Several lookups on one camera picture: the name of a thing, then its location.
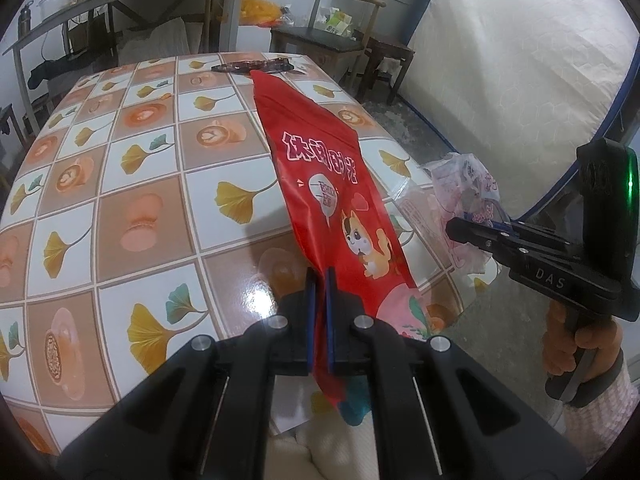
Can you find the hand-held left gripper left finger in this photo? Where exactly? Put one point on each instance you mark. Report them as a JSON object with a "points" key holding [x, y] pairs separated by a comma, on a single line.
{"points": [[311, 320]]}

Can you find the white green carton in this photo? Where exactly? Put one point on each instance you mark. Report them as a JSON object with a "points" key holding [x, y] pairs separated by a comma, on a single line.
{"points": [[337, 21]]}

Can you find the person's right hand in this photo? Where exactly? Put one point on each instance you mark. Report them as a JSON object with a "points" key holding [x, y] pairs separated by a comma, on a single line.
{"points": [[560, 350]]}

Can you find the glass bowl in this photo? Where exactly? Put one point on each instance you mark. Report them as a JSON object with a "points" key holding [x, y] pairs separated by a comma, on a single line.
{"points": [[60, 0]]}

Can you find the white mattress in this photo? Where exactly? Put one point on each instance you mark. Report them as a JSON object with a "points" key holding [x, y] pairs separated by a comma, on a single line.
{"points": [[500, 60]]}

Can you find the wooden armchair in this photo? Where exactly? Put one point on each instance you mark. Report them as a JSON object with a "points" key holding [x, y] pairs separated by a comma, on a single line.
{"points": [[320, 37]]}

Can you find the red snack pouch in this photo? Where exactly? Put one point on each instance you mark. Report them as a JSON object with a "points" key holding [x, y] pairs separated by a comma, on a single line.
{"points": [[320, 175]]}

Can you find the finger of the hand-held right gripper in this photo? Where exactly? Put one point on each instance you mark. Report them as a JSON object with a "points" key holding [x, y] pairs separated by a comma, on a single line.
{"points": [[545, 242], [475, 235]]}

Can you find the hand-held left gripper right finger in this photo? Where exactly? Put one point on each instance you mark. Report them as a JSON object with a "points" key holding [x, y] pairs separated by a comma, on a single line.
{"points": [[331, 320]]}

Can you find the white pillow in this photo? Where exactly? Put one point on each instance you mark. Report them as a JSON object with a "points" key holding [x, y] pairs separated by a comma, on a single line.
{"points": [[160, 40]]}

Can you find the dark brown snack wrapper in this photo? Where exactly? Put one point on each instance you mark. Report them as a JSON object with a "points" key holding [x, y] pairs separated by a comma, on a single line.
{"points": [[250, 66]]}

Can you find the yellow plastic bag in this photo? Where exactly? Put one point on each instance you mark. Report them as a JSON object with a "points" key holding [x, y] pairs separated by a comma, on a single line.
{"points": [[257, 10]]}

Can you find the dark clothes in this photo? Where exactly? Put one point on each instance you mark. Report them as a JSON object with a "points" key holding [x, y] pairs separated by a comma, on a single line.
{"points": [[55, 67]]}

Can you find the dark wooden stool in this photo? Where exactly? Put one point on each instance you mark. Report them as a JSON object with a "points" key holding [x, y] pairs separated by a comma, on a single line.
{"points": [[390, 50]]}

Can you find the brown cardboard box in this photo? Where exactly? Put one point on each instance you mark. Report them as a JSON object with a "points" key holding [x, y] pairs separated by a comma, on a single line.
{"points": [[85, 40]]}

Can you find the steel water bottle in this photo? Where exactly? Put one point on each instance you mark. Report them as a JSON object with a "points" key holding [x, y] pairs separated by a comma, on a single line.
{"points": [[25, 20]]}

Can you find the small clear plastic bag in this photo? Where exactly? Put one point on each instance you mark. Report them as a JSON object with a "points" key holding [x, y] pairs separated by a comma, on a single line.
{"points": [[292, 16]]}

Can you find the person's right forearm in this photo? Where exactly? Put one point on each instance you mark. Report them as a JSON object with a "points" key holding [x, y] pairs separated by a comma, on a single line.
{"points": [[610, 410]]}

